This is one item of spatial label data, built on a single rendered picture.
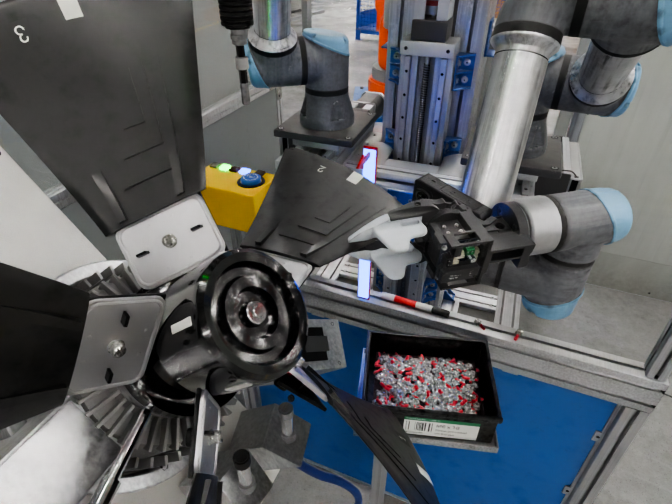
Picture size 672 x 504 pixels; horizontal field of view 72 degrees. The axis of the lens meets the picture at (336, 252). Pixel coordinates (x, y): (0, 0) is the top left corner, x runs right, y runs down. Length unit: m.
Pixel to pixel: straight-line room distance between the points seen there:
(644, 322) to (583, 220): 1.93
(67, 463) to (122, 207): 0.23
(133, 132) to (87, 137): 0.04
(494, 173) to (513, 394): 0.52
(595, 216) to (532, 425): 0.59
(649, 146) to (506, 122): 1.63
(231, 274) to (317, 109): 0.90
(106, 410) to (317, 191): 0.36
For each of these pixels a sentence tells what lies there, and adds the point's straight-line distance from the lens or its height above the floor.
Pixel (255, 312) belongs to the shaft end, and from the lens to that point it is 0.41.
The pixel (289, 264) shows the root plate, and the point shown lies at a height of 1.18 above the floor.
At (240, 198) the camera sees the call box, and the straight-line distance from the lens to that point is 0.92.
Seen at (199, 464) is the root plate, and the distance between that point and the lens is 0.40.
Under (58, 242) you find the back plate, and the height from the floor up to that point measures 1.17.
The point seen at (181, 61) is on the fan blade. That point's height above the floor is 1.38.
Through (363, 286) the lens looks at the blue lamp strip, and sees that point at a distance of 0.94.
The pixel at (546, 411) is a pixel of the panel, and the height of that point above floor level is 0.68.
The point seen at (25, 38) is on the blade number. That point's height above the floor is 1.41.
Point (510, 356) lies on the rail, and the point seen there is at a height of 0.82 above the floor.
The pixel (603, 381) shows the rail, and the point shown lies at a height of 0.83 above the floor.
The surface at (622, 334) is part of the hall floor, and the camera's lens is 2.44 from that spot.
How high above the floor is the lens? 1.50
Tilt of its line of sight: 36 degrees down
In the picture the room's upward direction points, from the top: straight up
